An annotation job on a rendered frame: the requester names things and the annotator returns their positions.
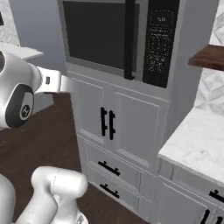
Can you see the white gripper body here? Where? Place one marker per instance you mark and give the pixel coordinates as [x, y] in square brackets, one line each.
[67, 85]

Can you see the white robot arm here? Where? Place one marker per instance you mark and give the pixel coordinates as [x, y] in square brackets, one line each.
[17, 87]

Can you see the black built-in microwave oven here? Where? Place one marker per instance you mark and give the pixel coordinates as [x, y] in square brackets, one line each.
[96, 35]

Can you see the dark wooden wall shelf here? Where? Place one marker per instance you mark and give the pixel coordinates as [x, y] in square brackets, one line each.
[208, 57]

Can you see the grey counter cabinet door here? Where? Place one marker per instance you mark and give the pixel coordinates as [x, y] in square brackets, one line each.
[180, 207]

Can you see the grey counter drawer front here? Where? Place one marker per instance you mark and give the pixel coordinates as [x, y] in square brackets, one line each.
[186, 178]

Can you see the grey tall cabinet frame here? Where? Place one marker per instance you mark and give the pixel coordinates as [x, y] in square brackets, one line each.
[189, 58]

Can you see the grey base cabinet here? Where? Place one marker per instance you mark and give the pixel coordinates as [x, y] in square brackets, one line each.
[43, 102]

